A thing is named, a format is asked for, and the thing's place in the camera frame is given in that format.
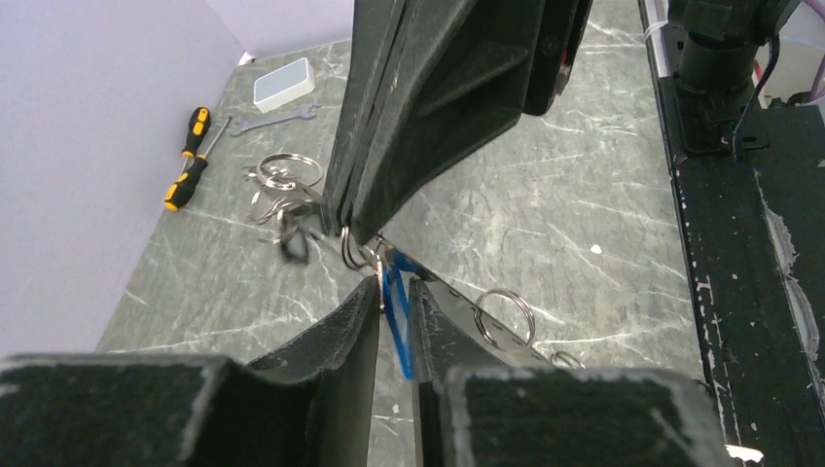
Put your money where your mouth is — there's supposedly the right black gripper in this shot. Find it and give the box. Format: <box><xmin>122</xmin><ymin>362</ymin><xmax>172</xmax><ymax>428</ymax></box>
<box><xmin>321</xmin><ymin>0</ymin><xmax>592</xmax><ymax>243</ymax></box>

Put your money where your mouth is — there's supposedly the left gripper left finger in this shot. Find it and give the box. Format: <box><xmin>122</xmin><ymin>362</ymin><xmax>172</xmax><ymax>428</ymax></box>
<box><xmin>1</xmin><ymin>278</ymin><xmax>379</xmax><ymax>466</ymax></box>

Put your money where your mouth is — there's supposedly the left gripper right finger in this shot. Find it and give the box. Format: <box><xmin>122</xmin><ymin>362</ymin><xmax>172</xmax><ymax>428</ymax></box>
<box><xmin>409</xmin><ymin>278</ymin><xmax>734</xmax><ymax>466</ymax></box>

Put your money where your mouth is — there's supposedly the blue tag key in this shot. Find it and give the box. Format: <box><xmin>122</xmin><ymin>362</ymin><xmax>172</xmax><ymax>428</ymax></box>
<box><xmin>380</xmin><ymin>249</ymin><xmax>422</xmax><ymax>380</ymax></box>

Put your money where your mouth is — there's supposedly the black tag key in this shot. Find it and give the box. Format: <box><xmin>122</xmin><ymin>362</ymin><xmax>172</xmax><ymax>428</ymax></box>
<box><xmin>725</xmin><ymin>444</ymin><xmax>765</xmax><ymax>463</ymax></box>

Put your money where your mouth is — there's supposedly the silver wrench near right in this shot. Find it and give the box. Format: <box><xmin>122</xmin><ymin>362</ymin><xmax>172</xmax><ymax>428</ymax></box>
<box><xmin>228</xmin><ymin>102</ymin><xmax>320</xmax><ymax>137</ymax></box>

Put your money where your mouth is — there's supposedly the clear plastic box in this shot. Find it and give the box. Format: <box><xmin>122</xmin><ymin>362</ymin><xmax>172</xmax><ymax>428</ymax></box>
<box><xmin>253</xmin><ymin>57</ymin><xmax>315</xmax><ymax>113</ymax></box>

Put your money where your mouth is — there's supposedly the orange black screwdriver upper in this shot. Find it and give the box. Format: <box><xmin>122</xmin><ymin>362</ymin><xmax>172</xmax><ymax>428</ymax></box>
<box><xmin>181</xmin><ymin>106</ymin><xmax>211</xmax><ymax>172</ymax></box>

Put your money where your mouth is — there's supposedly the orange black screwdriver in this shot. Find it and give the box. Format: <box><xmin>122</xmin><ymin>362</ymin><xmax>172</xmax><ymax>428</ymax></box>
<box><xmin>163</xmin><ymin>112</ymin><xmax>233</xmax><ymax>211</ymax></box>
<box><xmin>181</xmin><ymin>106</ymin><xmax>211</xmax><ymax>172</ymax></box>

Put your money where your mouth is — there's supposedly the orange black screwdriver lower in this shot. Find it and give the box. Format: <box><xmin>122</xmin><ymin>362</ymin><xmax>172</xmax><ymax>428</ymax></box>
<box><xmin>163</xmin><ymin>112</ymin><xmax>233</xmax><ymax>211</ymax></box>

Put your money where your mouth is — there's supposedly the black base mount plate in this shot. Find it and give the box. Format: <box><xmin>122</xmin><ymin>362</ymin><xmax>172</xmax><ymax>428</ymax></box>
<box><xmin>637</xmin><ymin>0</ymin><xmax>825</xmax><ymax>467</ymax></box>

